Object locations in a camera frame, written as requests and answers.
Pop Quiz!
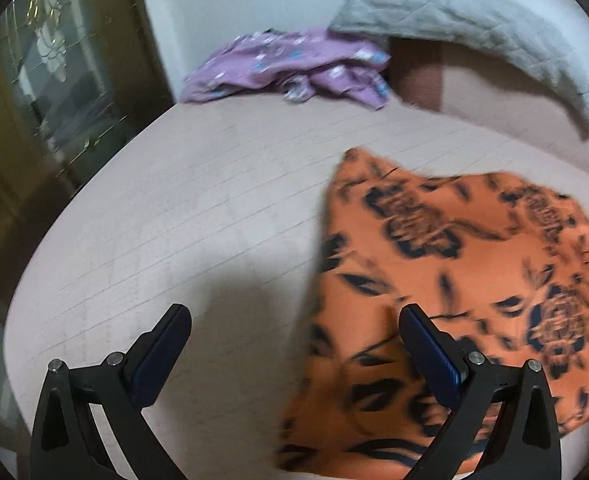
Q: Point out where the grey quilted pillow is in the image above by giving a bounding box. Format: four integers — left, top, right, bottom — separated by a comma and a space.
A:
328, 0, 589, 141

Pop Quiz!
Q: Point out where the wooden stained glass door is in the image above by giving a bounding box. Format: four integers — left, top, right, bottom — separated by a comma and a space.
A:
0, 0, 175, 311

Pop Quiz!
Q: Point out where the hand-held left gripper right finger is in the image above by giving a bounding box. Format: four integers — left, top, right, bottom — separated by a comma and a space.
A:
398, 304, 564, 480

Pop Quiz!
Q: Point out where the orange black floral shirt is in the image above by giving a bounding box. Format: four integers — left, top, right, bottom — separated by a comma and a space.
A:
274, 147, 589, 476

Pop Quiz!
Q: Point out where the purple floral garment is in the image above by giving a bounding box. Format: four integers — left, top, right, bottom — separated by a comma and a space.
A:
180, 27, 392, 111

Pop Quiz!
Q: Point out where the pink bolster cushion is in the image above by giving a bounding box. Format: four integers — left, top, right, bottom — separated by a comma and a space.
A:
389, 37, 589, 186

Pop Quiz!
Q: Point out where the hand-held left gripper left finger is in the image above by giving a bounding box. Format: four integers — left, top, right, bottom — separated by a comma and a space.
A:
29, 303, 193, 480

